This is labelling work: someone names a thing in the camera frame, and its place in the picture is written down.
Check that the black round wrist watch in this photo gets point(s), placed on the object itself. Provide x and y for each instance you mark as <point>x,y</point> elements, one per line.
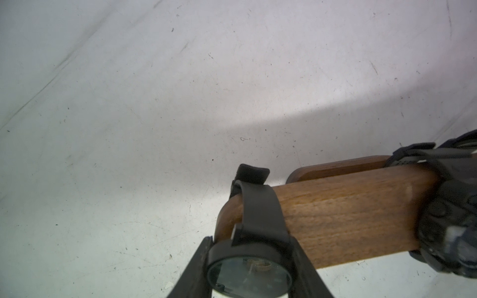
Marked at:
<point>447,225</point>

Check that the brown wooden watch stand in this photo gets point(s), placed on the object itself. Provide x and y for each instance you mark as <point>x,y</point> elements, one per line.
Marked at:
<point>338,212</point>

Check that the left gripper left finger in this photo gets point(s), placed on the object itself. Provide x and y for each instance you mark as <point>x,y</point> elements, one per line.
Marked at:
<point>193,282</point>

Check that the black slim round watch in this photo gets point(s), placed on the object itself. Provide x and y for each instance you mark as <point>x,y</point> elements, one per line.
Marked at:
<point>256,261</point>

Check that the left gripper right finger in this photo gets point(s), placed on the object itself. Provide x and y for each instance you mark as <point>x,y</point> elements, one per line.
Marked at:
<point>307,283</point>

